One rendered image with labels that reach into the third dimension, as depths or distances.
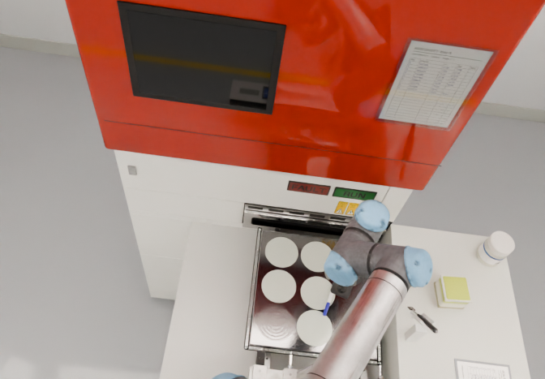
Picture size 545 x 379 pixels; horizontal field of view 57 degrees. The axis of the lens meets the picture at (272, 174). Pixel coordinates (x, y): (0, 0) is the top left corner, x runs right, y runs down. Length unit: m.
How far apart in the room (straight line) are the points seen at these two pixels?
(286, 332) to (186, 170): 0.52
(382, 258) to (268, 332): 0.51
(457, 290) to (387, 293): 0.53
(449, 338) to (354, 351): 0.62
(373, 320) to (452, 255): 0.70
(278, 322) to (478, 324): 0.55
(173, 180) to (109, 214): 1.22
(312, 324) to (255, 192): 0.40
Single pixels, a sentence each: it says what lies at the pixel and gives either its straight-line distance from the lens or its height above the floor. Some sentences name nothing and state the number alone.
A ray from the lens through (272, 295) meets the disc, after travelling 1.46.
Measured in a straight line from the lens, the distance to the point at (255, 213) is 1.53.
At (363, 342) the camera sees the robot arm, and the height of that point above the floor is 1.41.
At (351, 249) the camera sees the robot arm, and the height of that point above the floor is 1.33.
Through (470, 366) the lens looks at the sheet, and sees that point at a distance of 1.48.
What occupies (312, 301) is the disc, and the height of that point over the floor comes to 0.90.
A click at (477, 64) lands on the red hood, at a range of 1.02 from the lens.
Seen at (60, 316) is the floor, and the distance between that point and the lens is 2.47.
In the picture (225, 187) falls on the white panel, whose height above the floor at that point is 1.05.
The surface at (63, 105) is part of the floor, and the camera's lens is 3.14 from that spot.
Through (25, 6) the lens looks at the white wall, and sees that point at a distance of 3.29.
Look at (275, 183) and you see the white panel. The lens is 1.40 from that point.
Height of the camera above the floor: 2.26
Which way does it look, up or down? 55 degrees down
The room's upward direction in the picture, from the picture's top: 11 degrees clockwise
